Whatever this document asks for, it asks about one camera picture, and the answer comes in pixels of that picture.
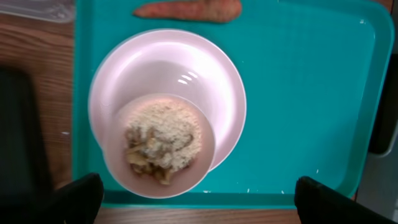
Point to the teal tray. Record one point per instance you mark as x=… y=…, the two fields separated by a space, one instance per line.
x=313 y=72

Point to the food scraps in bowl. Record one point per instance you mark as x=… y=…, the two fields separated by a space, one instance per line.
x=163 y=137

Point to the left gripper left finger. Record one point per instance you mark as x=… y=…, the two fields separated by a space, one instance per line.
x=77 y=202

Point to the carrot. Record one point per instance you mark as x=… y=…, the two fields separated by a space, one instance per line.
x=218 y=11

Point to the grey dishwasher rack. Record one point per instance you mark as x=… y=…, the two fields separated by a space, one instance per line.
x=378 y=187

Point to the black bin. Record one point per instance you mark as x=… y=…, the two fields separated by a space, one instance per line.
x=25 y=174

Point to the clear plastic bin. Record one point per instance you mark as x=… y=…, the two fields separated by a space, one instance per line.
x=59 y=11

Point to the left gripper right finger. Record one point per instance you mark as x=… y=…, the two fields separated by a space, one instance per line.
x=319 y=204

